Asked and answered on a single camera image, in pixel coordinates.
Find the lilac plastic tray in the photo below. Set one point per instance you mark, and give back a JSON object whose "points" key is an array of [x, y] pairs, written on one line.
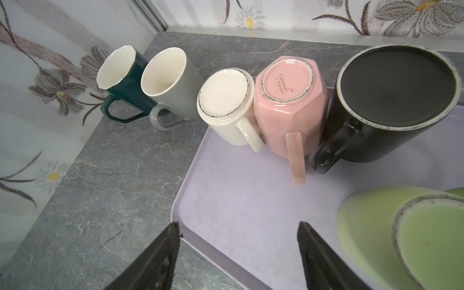
{"points": [[241, 211]]}

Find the white ceramic mug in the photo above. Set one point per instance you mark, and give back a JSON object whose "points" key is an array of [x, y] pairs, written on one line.
{"points": [[226, 103]]}

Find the pink ceramic mug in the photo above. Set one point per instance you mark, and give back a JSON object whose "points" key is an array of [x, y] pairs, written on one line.
{"points": [[291, 104]]}

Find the light green ceramic mug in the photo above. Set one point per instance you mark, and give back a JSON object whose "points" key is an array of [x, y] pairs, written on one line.
{"points": [[406, 238]]}

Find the dark green ceramic mug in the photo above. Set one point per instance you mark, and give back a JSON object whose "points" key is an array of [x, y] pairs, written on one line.
{"points": [[120, 75]]}

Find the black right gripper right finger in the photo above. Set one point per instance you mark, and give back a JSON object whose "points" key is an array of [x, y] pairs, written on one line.
{"points": [[323, 268]]}

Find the black ceramic mug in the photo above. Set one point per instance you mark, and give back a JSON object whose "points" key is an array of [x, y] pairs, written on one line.
{"points": [[383, 97]]}

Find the grey ceramic mug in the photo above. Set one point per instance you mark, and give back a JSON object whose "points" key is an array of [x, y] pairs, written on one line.
{"points": [[173, 81]]}

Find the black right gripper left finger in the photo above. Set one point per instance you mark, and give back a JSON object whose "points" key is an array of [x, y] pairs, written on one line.
{"points": [[154, 268]]}

